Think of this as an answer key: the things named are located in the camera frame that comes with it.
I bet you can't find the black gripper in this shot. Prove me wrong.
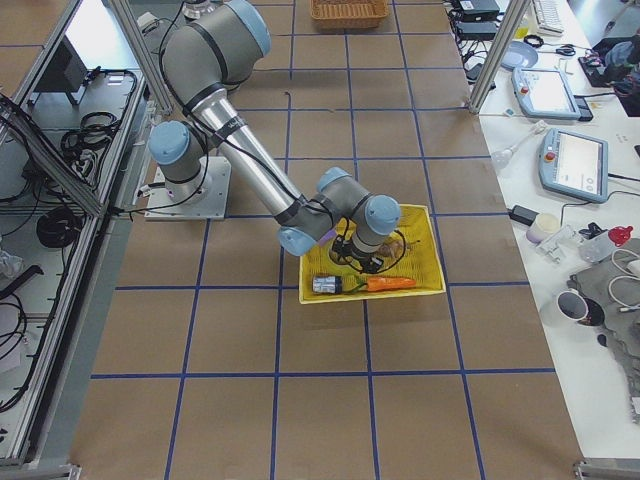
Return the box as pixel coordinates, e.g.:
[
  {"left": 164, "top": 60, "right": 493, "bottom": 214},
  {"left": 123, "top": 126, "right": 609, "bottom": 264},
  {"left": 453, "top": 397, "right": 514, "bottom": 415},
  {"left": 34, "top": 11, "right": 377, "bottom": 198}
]
[{"left": 329, "top": 235, "right": 384, "bottom": 273}]

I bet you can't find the yellow tape roll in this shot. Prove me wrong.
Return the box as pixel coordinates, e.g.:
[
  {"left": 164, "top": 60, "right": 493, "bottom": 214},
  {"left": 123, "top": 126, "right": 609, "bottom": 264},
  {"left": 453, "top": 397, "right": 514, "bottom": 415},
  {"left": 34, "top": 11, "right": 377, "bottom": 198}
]
[{"left": 328, "top": 248, "right": 351, "bottom": 265}]

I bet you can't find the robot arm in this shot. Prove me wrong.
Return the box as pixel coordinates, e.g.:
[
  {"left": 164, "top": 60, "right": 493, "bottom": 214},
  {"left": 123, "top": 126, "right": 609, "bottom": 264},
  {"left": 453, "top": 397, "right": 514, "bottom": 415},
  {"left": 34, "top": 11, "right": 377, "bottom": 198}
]
[{"left": 149, "top": 1, "right": 401, "bottom": 274}]

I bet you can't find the orange toy carrot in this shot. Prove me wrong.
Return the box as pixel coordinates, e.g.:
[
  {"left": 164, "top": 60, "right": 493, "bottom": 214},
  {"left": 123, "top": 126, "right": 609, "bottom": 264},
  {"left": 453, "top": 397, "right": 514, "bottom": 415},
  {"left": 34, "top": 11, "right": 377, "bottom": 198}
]
[{"left": 366, "top": 276, "right": 417, "bottom": 292}]

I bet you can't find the toy lion figure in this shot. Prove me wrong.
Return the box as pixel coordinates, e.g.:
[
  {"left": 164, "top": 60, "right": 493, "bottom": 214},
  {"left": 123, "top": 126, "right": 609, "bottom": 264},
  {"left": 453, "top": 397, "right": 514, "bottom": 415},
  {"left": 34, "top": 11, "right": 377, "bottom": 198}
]
[{"left": 377, "top": 239, "right": 420, "bottom": 260}]

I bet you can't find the small battery can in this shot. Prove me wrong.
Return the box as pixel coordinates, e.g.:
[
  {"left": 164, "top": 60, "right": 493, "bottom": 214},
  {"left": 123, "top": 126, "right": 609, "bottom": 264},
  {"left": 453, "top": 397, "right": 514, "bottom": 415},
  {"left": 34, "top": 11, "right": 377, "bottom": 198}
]
[{"left": 312, "top": 275, "right": 343, "bottom": 294}]

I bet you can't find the yellow plastic basket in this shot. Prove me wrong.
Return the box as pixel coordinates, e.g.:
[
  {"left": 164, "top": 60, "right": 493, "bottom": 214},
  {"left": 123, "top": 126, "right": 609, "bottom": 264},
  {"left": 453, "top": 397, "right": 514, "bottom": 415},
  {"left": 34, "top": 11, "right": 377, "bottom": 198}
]
[{"left": 299, "top": 204, "right": 446, "bottom": 304}]

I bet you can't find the purple foam block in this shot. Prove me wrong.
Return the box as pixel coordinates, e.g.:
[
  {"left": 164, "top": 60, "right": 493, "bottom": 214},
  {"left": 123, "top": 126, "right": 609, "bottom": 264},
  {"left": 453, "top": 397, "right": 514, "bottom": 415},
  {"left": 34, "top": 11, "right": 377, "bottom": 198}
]
[{"left": 317, "top": 229, "right": 336, "bottom": 247}]

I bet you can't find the white mug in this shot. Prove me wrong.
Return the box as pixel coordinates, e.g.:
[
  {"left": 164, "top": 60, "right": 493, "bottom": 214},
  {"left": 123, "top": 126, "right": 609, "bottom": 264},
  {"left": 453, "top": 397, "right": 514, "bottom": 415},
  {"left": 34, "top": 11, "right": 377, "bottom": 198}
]
[{"left": 555, "top": 290, "right": 589, "bottom": 322}]

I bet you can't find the lower teach pendant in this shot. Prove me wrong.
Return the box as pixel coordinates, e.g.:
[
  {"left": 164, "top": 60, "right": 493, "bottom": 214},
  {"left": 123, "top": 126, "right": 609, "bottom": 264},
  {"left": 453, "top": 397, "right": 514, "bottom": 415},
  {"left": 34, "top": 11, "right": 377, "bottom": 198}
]
[{"left": 538, "top": 128, "right": 609, "bottom": 204}]

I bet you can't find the teach pendant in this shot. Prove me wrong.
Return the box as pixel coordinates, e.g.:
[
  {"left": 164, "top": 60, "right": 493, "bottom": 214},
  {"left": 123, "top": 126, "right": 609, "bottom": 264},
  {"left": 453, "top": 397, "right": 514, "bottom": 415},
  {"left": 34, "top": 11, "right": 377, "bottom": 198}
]
[
  {"left": 511, "top": 68, "right": 581, "bottom": 120},
  {"left": 538, "top": 128, "right": 609, "bottom": 204}
]

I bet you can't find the upper teach pendant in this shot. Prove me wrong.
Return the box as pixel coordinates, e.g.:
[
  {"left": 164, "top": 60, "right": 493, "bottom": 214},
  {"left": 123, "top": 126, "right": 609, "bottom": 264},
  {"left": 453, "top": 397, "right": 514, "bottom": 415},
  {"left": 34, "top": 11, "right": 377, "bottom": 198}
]
[{"left": 511, "top": 68, "right": 581, "bottom": 120}]

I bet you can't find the grey cloth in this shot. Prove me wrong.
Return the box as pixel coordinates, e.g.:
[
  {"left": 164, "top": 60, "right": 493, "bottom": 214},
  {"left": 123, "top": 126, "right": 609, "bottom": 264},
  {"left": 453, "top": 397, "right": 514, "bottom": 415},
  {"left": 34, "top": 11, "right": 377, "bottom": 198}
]
[{"left": 567, "top": 255, "right": 639, "bottom": 423}]

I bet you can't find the light blue plate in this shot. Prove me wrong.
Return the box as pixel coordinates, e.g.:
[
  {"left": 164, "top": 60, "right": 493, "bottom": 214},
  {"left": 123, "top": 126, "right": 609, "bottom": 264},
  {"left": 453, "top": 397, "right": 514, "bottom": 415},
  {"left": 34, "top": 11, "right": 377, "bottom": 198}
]
[{"left": 501, "top": 40, "right": 539, "bottom": 71}]

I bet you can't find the brown wicker basket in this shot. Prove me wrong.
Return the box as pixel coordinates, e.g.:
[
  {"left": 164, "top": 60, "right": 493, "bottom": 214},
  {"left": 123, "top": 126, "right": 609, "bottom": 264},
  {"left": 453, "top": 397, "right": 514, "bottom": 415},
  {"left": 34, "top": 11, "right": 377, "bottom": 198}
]
[{"left": 310, "top": 0, "right": 389, "bottom": 20}]

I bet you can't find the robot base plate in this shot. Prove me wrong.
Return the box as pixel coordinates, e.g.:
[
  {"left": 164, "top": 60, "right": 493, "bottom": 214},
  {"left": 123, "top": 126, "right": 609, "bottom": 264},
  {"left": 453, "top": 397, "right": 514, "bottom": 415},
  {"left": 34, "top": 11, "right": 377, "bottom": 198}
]
[{"left": 144, "top": 156, "right": 231, "bottom": 221}]

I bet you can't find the aluminium frame post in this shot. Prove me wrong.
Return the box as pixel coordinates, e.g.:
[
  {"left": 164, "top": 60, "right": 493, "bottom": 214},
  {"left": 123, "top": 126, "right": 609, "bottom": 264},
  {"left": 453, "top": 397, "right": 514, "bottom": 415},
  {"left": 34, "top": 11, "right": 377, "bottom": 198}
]
[{"left": 468, "top": 0, "right": 530, "bottom": 114}]

